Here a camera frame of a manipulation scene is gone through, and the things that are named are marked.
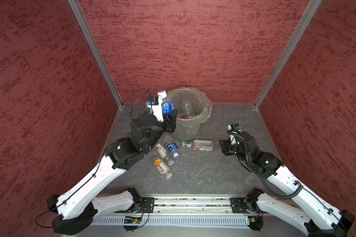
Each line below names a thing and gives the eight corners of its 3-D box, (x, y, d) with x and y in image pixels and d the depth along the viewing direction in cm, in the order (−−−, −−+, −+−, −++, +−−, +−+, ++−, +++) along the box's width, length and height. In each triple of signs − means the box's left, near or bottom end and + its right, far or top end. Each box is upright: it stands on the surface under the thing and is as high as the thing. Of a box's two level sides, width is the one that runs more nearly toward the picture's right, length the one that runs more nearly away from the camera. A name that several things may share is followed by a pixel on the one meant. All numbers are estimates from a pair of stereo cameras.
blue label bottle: (173, 160, 90) (173, 157, 87) (166, 146, 96) (166, 143, 93) (182, 156, 92) (182, 153, 88) (174, 142, 98) (174, 139, 94)
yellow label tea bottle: (153, 166, 89) (151, 163, 85) (159, 160, 91) (158, 157, 87) (167, 182, 83) (166, 180, 79) (174, 176, 85) (173, 173, 81)
